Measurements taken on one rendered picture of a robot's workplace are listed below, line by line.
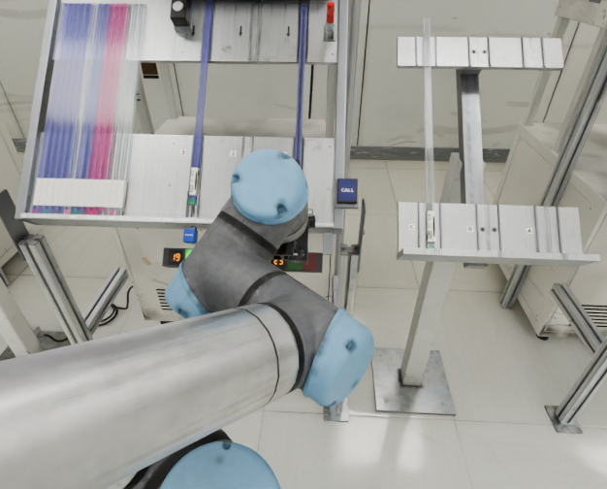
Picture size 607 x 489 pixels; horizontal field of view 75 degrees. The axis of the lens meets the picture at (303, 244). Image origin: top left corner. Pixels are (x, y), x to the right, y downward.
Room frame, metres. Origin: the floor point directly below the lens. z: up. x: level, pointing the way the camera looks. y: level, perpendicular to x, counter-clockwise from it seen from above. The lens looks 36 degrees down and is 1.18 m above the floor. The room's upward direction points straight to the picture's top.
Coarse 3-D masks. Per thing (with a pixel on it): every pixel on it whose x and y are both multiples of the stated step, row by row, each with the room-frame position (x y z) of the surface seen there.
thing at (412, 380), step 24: (456, 168) 0.79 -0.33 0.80; (456, 192) 0.79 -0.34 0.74; (432, 264) 0.79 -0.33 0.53; (432, 288) 0.79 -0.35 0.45; (432, 312) 0.79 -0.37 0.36; (408, 336) 0.84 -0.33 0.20; (432, 336) 0.78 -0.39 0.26; (384, 360) 0.89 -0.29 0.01; (408, 360) 0.79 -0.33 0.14; (432, 360) 0.89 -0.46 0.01; (384, 384) 0.79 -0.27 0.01; (408, 384) 0.79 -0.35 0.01; (432, 384) 0.79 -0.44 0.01; (384, 408) 0.70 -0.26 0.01; (408, 408) 0.70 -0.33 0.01; (432, 408) 0.70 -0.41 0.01
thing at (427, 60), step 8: (424, 24) 0.95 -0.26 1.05; (424, 32) 0.93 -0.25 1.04; (424, 40) 0.92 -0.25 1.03; (424, 48) 0.91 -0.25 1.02; (424, 56) 0.89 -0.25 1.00; (424, 64) 0.88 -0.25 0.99; (424, 72) 0.87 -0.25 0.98; (424, 80) 0.86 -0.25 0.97; (424, 88) 0.84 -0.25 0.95; (424, 96) 0.83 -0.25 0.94; (424, 104) 0.82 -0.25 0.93; (424, 112) 0.81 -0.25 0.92; (432, 144) 0.75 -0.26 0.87; (432, 152) 0.73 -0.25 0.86; (432, 160) 0.72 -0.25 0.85; (432, 168) 0.71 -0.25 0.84; (432, 176) 0.70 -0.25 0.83; (432, 184) 0.68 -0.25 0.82; (432, 192) 0.67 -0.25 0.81; (432, 200) 0.66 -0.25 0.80; (432, 208) 0.65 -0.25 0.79
